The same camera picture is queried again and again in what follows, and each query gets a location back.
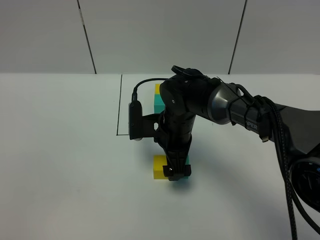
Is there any yellow template block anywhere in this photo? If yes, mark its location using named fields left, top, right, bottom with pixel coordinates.
left=154, top=83, right=161, bottom=95

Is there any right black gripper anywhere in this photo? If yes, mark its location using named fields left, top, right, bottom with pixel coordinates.
left=154, top=112, right=195, bottom=181

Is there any teal template block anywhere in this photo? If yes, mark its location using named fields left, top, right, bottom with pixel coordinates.
left=153, top=94, right=165, bottom=114

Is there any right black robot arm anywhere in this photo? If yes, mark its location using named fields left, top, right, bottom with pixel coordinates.
left=158, top=66, right=320, bottom=210

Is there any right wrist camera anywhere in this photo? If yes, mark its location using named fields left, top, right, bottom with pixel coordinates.
left=128, top=100, right=160, bottom=140

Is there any right black camera cable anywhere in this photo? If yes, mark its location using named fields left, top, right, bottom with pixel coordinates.
left=131, top=77, right=320, bottom=240

